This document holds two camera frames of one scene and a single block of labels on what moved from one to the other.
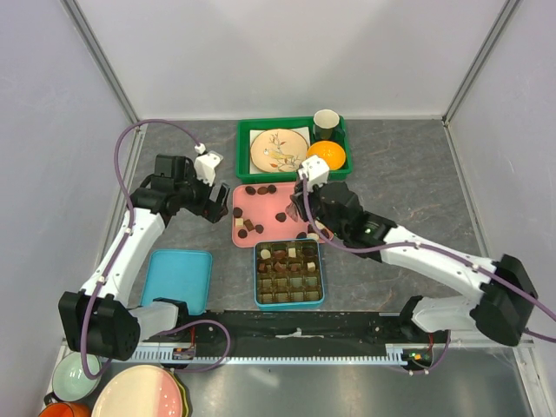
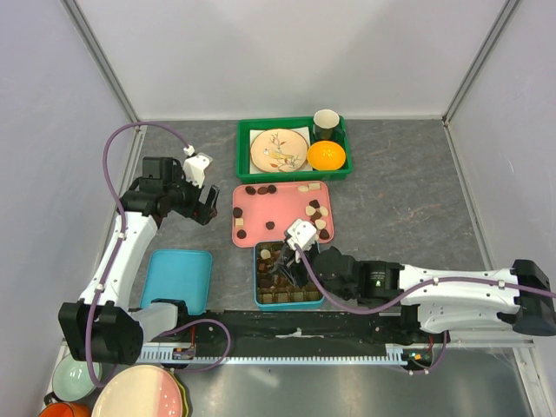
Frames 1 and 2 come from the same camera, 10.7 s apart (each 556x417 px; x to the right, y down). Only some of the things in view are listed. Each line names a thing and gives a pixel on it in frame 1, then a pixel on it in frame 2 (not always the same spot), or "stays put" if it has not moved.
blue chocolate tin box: x=287 y=274 stays put
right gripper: x=314 y=190 → x=292 y=268
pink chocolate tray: x=258 y=213 stays put
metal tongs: x=297 y=205 → x=276 y=267
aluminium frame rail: x=89 y=40 stays put
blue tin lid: x=179 y=274 stays put
